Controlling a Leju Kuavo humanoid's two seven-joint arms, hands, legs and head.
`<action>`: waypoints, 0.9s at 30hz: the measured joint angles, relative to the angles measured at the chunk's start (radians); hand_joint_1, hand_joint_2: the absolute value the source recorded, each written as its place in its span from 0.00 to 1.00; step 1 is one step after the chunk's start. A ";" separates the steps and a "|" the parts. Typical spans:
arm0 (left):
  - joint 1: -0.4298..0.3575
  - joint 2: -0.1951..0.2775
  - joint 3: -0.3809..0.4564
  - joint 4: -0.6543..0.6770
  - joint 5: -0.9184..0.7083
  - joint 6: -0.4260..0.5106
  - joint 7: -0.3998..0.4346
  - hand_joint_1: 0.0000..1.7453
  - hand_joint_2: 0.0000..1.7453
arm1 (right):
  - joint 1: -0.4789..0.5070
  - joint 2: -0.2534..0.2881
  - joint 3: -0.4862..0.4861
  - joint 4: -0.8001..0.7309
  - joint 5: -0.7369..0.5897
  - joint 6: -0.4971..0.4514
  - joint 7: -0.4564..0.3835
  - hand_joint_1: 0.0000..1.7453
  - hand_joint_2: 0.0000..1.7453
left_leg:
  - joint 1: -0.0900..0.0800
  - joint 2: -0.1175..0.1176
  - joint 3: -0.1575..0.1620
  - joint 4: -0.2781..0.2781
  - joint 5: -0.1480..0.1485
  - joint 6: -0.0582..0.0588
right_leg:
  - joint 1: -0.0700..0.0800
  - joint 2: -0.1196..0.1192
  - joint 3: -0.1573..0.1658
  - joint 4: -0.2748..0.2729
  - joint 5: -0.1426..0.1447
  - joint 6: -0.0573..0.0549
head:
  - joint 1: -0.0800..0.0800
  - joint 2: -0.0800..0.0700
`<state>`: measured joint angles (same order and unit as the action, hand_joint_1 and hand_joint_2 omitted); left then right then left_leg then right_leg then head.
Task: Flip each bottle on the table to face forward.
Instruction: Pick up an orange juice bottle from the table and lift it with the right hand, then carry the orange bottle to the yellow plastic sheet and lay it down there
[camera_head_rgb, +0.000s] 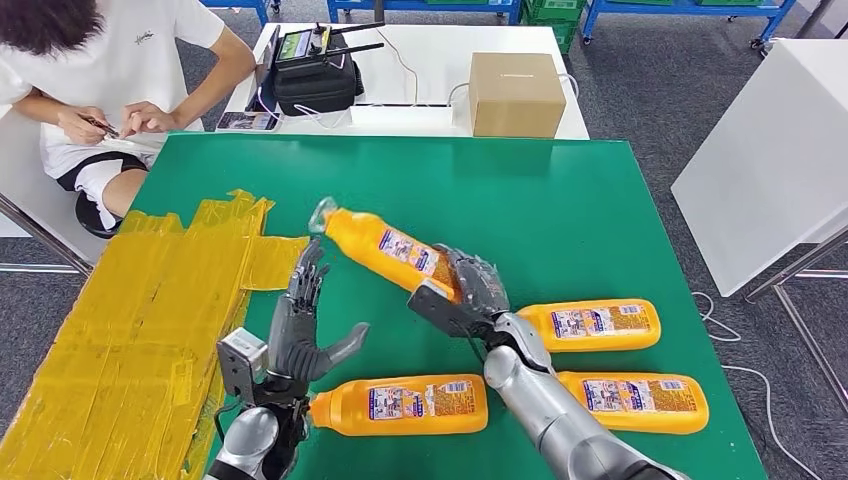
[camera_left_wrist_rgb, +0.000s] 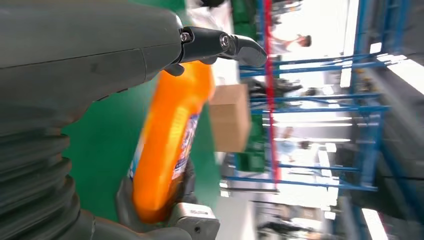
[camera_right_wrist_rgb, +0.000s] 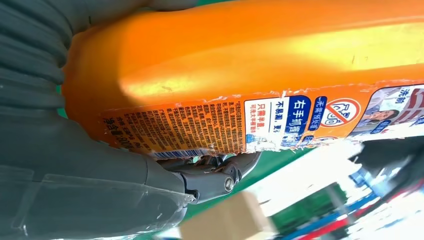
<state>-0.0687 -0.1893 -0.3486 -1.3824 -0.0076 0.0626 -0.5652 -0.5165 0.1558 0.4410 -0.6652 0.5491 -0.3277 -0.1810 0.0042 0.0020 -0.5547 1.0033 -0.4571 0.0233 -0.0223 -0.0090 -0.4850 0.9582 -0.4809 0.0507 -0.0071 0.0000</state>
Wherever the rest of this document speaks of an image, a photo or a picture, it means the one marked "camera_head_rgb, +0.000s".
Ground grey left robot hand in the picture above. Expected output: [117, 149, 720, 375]
[266, 238, 371, 384]

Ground black remote controller with antennas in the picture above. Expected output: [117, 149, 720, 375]
[274, 21, 387, 71]

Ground black bag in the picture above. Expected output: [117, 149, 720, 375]
[272, 33, 366, 117]

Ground black stool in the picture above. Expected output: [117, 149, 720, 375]
[74, 192, 125, 240]

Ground small dark handheld object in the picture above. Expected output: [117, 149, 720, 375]
[82, 115, 122, 139]

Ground green plastic crate stack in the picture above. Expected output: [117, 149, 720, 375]
[521, 0, 590, 56]

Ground white floor cable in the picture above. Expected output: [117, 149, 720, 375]
[692, 291, 823, 480]

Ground white charging cable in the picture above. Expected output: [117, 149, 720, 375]
[254, 86, 352, 130]

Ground white cable by box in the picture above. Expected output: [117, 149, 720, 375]
[447, 72, 581, 109]

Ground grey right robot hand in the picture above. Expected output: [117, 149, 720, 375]
[433, 243, 512, 320]

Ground white table metal legs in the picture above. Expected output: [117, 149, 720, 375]
[0, 105, 111, 276]
[670, 38, 848, 415]

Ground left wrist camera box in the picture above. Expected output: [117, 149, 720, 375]
[217, 327, 270, 405]

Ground blue shelf rack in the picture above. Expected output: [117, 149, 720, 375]
[200, 0, 285, 26]
[581, 0, 801, 52]
[326, 0, 525, 26]

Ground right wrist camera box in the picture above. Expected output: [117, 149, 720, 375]
[407, 280, 498, 340]

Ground smartphone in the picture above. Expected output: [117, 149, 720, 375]
[216, 110, 281, 132]

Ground person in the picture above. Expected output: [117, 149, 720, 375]
[0, 0, 258, 233]

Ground yellow taped cardboard sheet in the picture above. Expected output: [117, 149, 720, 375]
[0, 190, 313, 480]

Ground brown cardboard box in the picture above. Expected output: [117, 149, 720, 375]
[468, 52, 568, 139]

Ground white desk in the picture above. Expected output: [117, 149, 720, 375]
[217, 23, 591, 140]

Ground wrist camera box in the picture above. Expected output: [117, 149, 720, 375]
[217, 327, 270, 405]
[407, 280, 498, 340]

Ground orange detergent bottle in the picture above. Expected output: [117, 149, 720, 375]
[556, 372, 710, 437]
[515, 299, 662, 354]
[307, 196, 465, 305]
[307, 374, 490, 437]

